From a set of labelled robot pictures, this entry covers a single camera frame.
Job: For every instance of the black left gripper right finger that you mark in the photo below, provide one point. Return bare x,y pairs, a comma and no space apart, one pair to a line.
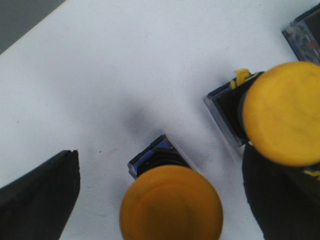
285,201

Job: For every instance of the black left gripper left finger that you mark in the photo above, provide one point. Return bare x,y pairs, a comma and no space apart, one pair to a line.
38,205

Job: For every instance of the yellow mushroom push button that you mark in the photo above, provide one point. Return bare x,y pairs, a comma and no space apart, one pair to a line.
169,199
277,112

